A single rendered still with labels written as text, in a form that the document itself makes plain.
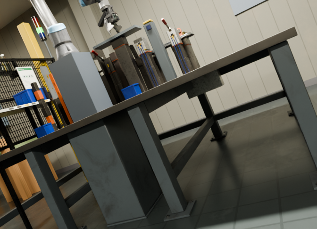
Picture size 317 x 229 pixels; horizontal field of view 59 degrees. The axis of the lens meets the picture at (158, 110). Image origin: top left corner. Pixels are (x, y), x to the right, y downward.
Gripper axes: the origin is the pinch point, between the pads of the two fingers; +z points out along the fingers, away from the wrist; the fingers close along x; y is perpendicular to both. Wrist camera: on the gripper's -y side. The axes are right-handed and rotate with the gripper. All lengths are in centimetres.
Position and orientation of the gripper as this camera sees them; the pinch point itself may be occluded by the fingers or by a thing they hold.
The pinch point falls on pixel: (114, 35)
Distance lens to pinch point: 215.2
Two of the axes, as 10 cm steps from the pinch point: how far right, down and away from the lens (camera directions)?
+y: 8.0, -3.1, -5.0
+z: 3.9, 9.2, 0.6
